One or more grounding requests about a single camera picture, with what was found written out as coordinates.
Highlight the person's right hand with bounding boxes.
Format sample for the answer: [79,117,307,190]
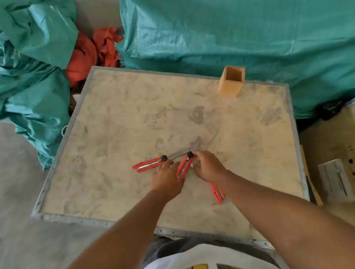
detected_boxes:
[189,147,232,187]

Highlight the person's left hand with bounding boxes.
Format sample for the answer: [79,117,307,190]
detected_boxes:
[148,158,188,204]

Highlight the red utility knife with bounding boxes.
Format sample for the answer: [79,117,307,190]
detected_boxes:
[210,181,227,205]
[172,151,198,182]
[129,136,206,174]

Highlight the small wooden box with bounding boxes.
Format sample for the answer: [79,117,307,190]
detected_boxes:
[215,63,250,100]

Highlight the person's left forearm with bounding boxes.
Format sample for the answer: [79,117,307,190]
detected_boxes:
[12,185,190,269]

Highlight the person's right forearm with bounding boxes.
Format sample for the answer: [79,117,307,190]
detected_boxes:
[213,152,355,269]

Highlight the plywood table with metal edge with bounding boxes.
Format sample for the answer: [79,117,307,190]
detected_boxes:
[13,40,316,269]

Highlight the brown cardboard piece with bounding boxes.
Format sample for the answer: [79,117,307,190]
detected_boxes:
[299,142,324,209]

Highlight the white paper label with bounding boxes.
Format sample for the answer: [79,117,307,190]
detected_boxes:
[317,157,355,207]

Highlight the black plastic bag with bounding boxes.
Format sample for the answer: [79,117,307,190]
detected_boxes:
[315,99,347,122]

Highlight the orange cloth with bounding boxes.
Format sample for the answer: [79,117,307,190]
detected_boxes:
[60,25,129,89]

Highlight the large green tarp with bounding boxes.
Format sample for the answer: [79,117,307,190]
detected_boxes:
[110,0,355,143]

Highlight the crumpled green tarp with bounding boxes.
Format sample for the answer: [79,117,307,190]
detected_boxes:
[0,0,98,176]

